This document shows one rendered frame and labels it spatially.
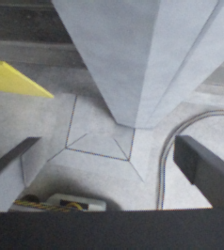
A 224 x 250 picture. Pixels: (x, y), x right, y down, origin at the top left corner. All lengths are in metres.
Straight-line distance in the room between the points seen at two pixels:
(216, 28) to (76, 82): 0.89
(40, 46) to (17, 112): 0.57
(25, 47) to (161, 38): 0.54
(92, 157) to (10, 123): 0.52
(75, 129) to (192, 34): 0.82
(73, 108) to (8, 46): 0.43
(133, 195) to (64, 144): 0.44
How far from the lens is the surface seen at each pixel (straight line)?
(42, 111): 1.05
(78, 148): 0.93
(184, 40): 0.20
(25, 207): 0.72
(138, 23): 0.18
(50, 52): 0.63
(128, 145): 0.89
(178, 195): 0.97
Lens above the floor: 0.91
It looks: 80 degrees down
